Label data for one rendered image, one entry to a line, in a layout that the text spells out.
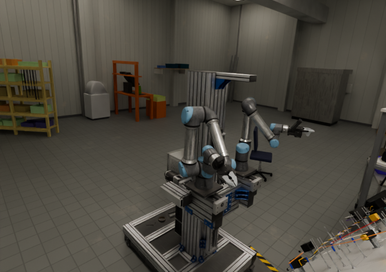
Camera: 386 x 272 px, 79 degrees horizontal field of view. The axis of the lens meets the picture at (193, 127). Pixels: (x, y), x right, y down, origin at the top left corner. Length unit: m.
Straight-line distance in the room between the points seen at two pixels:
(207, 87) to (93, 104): 7.01
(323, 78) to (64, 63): 9.17
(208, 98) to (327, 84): 8.38
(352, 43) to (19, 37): 11.58
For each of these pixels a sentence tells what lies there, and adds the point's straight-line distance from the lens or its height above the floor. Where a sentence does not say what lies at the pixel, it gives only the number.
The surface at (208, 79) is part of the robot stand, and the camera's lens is 1.85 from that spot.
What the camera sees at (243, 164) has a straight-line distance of 2.19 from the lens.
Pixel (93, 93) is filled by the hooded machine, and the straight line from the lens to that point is 8.63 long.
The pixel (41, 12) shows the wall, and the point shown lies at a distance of 9.15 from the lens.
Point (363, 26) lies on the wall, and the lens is 11.51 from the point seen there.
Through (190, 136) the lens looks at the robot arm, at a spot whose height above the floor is 1.60.
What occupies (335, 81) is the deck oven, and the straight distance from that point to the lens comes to 9.96.
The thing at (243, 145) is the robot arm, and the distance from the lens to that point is 2.18.
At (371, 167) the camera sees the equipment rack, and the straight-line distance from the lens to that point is 2.17.
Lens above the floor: 2.10
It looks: 16 degrees down
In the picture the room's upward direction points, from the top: 3 degrees clockwise
